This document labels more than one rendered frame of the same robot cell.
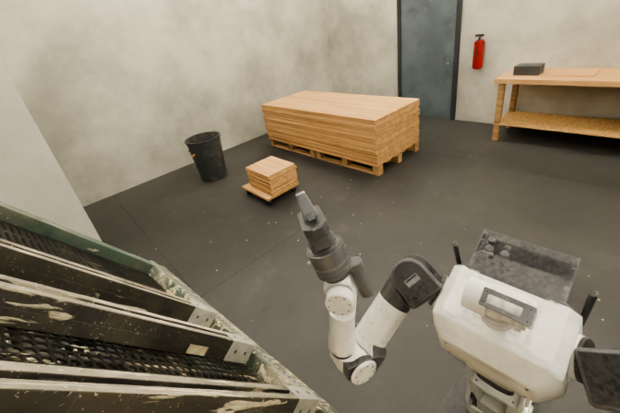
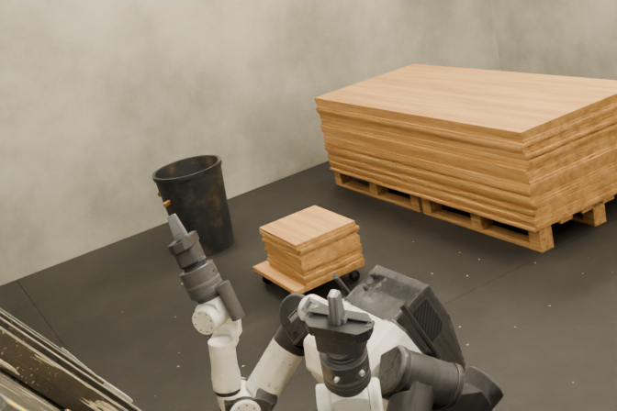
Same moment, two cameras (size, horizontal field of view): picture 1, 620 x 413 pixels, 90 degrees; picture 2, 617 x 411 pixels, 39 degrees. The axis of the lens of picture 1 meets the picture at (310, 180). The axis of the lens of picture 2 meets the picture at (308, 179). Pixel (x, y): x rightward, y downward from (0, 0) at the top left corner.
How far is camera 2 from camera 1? 1.51 m
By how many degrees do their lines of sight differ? 16
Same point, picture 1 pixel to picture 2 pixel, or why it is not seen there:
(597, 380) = (382, 372)
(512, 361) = not seen: hidden behind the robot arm
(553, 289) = (392, 311)
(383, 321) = (269, 361)
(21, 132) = not seen: outside the picture
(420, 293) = (299, 327)
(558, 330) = (376, 341)
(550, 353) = not seen: hidden behind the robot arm
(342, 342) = (219, 373)
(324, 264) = (189, 281)
